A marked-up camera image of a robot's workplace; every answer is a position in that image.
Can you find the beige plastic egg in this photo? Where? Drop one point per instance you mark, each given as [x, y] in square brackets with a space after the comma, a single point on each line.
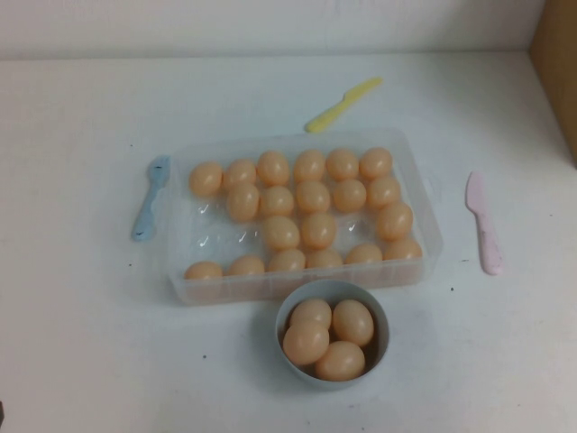
[246, 266]
[375, 163]
[339, 361]
[324, 259]
[403, 249]
[206, 178]
[318, 230]
[342, 163]
[280, 233]
[273, 168]
[313, 311]
[277, 201]
[395, 221]
[239, 173]
[287, 260]
[383, 191]
[203, 271]
[364, 255]
[353, 322]
[243, 201]
[350, 195]
[306, 343]
[309, 165]
[313, 196]

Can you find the clear plastic egg box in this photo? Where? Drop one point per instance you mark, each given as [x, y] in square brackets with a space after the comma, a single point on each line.
[212, 234]

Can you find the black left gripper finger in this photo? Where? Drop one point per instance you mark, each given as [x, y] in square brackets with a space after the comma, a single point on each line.
[2, 412]

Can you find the yellow plastic knife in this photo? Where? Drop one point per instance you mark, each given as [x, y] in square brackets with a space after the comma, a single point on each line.
[336, 108]

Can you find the brown cardboard box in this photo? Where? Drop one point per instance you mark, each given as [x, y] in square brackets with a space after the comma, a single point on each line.
[556, 67]

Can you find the grey round bowl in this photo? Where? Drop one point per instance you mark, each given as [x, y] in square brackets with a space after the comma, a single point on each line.
[331, 387]

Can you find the pink plastic knife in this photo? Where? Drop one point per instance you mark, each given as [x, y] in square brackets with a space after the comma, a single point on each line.
[482, 216]

